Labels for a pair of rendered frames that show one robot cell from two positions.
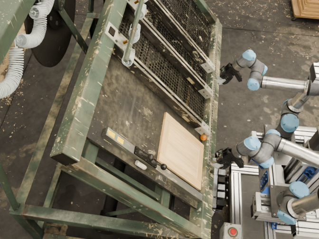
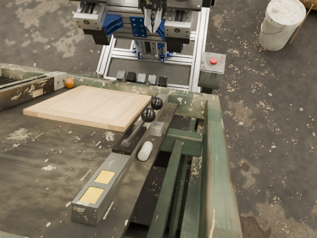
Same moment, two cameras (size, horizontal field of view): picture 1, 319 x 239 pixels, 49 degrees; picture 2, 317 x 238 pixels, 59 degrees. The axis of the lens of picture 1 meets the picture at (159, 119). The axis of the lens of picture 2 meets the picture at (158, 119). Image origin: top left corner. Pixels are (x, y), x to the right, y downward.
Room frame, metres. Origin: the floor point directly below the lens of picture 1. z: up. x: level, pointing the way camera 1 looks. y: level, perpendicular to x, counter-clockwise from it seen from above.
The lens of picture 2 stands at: (0.81, 0.30, 2.14)
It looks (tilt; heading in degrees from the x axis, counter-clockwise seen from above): 67 degrees down; 284
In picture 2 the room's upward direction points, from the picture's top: 8 degrees counter-clockwise
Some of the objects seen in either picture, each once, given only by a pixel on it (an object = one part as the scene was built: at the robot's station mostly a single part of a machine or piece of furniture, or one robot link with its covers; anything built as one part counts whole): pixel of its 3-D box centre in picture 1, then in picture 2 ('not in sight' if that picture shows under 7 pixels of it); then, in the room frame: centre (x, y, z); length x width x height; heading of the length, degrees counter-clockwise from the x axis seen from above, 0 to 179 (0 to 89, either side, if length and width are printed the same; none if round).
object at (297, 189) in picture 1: (296, 193); not in sight; (0.86, -0.87, 1.20); 0.13 x 0.12 x 0.14; 152
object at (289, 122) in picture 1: (288, 124); not in sight; (1.37, -0.90, 1.20); 0.13 x 0.12 x 0.14; 164
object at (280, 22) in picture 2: not in sight; (281, 21); (0.06, -1.43, 0.24); 0.32 x 0.30 x 0.47; 177
